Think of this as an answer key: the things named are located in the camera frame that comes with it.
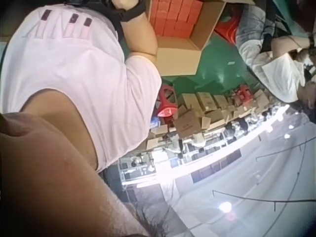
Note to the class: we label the black wrist band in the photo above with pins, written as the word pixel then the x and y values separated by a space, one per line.
pixel 132 12

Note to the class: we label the person's right hand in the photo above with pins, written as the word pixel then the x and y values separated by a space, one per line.
pixel 126 3

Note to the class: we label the heap of cardboard cartons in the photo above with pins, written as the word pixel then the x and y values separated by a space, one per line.
pixel 197 111

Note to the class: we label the red plastic stool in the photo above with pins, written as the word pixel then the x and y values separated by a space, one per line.
pixel 243 93
pixel 166 101
pixel 225 30

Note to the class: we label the open cardboard box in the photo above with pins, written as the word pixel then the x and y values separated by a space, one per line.
pixel 177 59

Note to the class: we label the row of work benches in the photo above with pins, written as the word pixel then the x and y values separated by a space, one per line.
pixel 187 153

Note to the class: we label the stack of orange packets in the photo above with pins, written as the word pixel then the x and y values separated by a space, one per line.
pixel 176 17

